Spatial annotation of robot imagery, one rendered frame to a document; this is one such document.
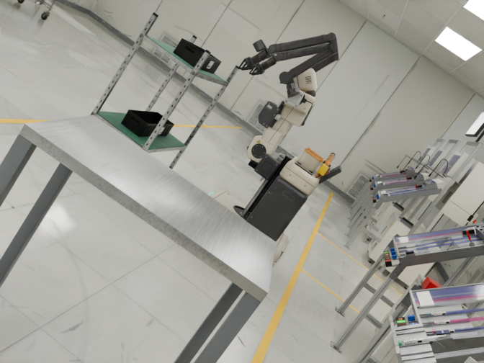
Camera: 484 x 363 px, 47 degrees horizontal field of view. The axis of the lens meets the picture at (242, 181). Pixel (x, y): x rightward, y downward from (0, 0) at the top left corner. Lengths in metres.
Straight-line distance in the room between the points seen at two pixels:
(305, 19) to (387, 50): 1.66
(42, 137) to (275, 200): 2.51
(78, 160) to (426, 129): 9.95
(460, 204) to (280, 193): 3.65
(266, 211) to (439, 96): 7.69
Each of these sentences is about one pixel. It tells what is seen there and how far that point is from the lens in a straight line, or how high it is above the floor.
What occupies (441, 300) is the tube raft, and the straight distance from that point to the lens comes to 2.81.
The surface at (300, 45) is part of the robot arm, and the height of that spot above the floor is 1.46.
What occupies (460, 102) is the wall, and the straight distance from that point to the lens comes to 11.15.
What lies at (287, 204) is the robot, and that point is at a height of 0.57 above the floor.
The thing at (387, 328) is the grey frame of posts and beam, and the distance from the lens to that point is 3.06.
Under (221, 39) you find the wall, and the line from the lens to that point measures 11.47.
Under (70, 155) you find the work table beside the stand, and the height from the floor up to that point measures 0.80.
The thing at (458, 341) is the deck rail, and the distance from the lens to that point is 2.35.
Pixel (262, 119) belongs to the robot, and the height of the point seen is 0.92.
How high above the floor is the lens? 1.23
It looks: 11 degrees down
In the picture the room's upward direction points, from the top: 35 degrees clockwise
